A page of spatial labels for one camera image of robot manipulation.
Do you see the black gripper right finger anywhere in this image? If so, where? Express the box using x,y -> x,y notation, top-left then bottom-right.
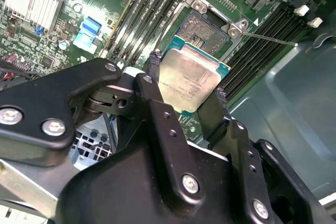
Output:
198,87 -> 333,224

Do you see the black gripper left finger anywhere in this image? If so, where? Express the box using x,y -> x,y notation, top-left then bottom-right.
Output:
0,50 -> 208,210

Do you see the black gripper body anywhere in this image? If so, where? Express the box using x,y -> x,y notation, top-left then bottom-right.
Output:
52,141 -> 241,224

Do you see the CPU with silver top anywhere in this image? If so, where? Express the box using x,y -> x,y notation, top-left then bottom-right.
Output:
159,35 -> 232,113

